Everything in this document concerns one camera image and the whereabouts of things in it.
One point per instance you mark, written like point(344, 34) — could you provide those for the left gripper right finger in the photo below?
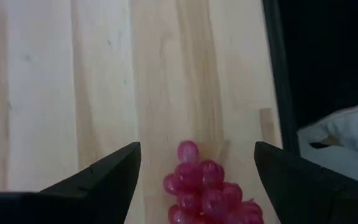
point(306, 193)

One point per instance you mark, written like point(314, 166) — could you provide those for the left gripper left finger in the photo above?
point(110, 186)

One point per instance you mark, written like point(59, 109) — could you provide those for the light grey fabric bundle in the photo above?
point(346, 140)

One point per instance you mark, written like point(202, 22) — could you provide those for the red toy grape bunch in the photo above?
point(207, 189)

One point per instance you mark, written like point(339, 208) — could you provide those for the black table edge rail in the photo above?
point(280, 77)

